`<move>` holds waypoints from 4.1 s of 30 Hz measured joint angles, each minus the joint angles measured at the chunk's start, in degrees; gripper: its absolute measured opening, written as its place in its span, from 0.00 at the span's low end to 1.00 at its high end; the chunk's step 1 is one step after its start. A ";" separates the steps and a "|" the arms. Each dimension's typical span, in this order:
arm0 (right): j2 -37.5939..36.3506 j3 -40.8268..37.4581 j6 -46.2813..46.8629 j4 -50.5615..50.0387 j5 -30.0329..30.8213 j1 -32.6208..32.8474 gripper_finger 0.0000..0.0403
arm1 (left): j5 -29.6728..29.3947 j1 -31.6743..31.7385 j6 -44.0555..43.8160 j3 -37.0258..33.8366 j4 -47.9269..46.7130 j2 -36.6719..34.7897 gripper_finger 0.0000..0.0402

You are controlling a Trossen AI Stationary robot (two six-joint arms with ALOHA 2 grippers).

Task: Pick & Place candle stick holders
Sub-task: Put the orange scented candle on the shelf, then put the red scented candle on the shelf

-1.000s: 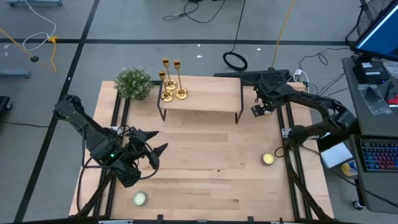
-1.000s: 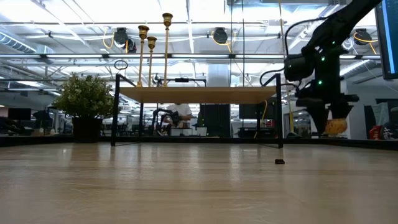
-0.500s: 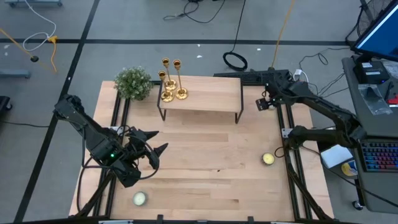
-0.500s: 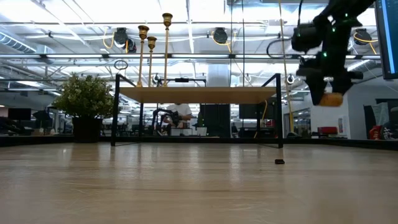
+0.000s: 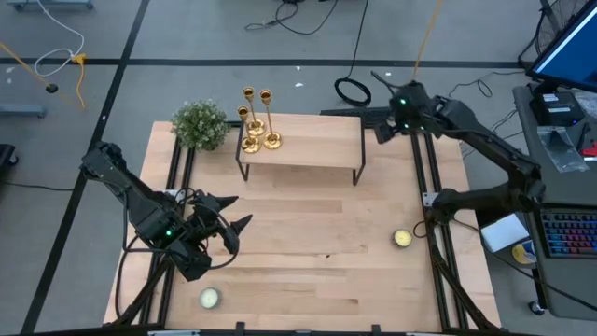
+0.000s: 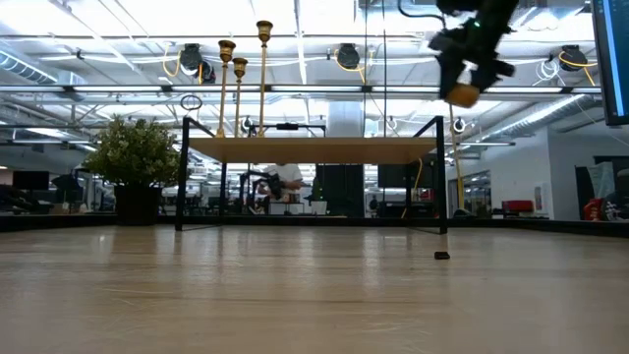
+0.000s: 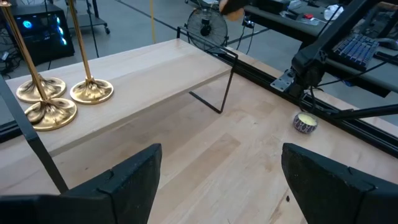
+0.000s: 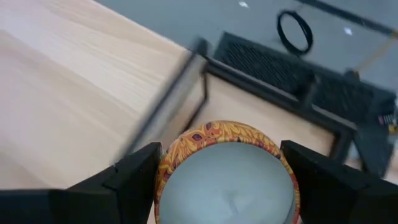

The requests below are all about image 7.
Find white plastic bag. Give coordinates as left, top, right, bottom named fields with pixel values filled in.
left=323, top=3, right=345, bottom=21

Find black metal table frame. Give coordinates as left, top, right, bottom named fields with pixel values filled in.
left=0, top=46, right=398, bottom=158

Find blue backlit keyboard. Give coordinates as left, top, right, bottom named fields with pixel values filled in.
left=331, top=32, right=381, bottom=72

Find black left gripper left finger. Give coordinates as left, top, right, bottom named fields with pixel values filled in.
left=0, top=142, right=163, bottom=224

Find purple mosaic candle jar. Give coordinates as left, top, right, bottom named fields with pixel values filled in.
left=292, top=111, right=319, bottom=135

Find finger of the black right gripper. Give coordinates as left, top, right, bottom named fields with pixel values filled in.
left=226, top=0, right=249, bottom=15

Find black floor fan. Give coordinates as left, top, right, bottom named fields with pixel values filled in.
left=185, top=6, right=230, bottom=53

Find black wheeled cart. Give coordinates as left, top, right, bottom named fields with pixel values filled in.
left=65, top=0, right=111, bottom=35

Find brass candlestick holder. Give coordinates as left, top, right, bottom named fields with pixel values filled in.
left=0, top=0, right=78, bottom=132
left=67, top=0, right=114, bottom=105

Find wooden shelf black metal frame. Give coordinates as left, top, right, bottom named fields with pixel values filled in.
left=0, top=26, right=239, bottom=195

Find black computer tower blue lights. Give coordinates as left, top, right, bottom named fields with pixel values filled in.
left=6, top=2, right=75, bottom=67

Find gold-tipped wooden pole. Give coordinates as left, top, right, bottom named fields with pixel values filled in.
left=15, top=77, right=67, bottom=104

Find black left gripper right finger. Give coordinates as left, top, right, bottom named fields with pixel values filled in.
left=280, top=142, right=398, bottom=224

